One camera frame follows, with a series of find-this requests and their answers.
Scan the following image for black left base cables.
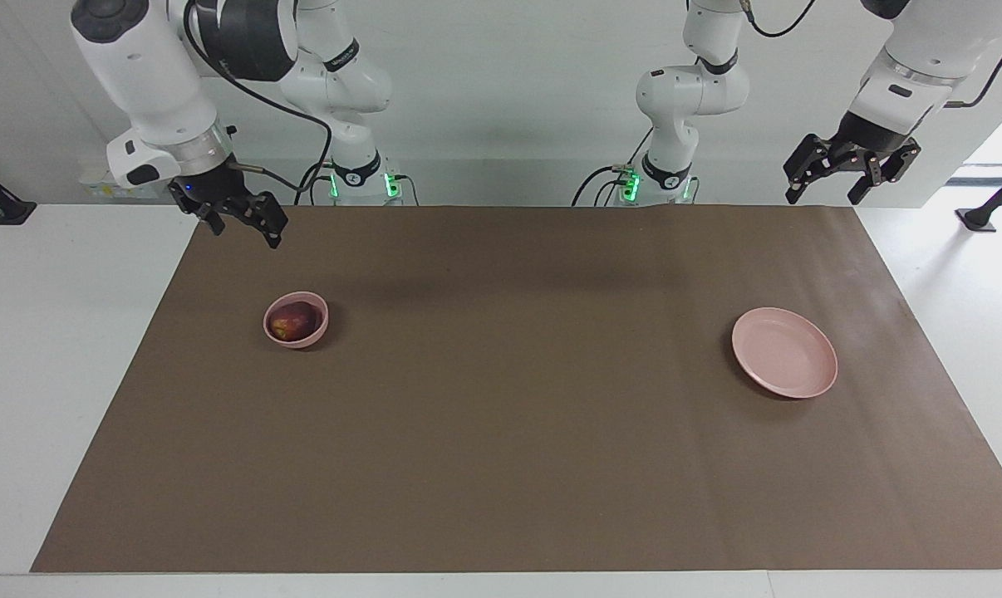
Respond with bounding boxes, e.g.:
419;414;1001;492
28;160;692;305
572;129;653;207

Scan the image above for white wall socket boxes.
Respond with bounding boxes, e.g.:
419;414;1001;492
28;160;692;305
77;158;166;201

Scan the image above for pink plate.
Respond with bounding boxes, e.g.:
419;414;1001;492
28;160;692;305
731;307;839;399

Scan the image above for black right base cables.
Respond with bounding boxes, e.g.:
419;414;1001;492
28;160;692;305
300;160;421;207

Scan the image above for brown paper mat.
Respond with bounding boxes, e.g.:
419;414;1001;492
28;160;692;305
30;204;1002;574

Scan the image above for black camera stand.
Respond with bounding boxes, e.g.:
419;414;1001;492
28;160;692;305
0;159;38;227
955;162;1002;233

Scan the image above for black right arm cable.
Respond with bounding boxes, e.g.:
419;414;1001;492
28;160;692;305
184;0;336;196

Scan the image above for dark red apple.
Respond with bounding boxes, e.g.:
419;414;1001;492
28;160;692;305
270;301;318;342

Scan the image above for black base cables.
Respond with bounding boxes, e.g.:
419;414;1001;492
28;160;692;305
300;160;421;207
572;129;653;207

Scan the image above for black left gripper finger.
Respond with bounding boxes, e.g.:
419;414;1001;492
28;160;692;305
783;132;842;205
847;136;923;206

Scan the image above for pink bowl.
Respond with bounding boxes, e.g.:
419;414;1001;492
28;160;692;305
263;291;330;350

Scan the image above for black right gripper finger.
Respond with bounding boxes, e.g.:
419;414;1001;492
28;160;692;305
236;192;290;251
168;178;225;238

